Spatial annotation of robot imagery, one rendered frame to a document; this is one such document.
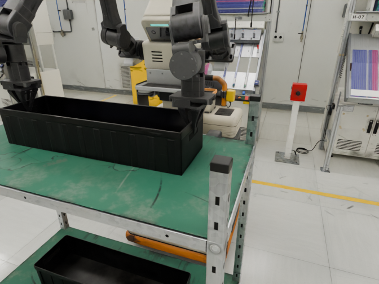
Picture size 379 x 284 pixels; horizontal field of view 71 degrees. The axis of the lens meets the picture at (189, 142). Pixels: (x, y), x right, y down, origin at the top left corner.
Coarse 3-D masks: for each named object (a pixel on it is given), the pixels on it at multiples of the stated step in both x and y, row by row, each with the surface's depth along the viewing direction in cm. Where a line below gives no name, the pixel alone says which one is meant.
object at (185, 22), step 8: (176, 0) 59; (184, 0) 58; (192, 0) 57; (200, 0) 59; (176, 8) 58; (184, 8) 59; (192, 8) 59; (200, 8) 57; (176, 16) 57; (184, 16) 56; (192, 16) 56; (200, 16) 57; (176, 24) 57; (184, 24) 56; (192, 24) 56; (200, 24) 56; (176, 32) 57; (184, 32) 57; (192, 32) 57; (200, 32) 57; (176, 40) 59; (184, 40) 60
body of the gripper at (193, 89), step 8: (184, 80) 61; (192, 80) 61; (200, 80) 61; (184, 88) 62; (192, 88) 61; (200, 88) 62; (176, 96) 63; (184, 96) 63; (192, 96) 62; (200, 96) 63; (208, 96) 63; (208, 104) 61
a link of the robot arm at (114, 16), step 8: (104, 0) 100; (112, 0) 102; (104, 8) 103; (112, 8) 104; (104, 16) 105; (112, 16) 105; (104, 24) 108; (112, 24) 106; (120, 24) 108; (104, 32) 111; (120, 32) 108; (128, 32) 112; (104, 40) 112; (120, 40) 109; (128, 40) 114
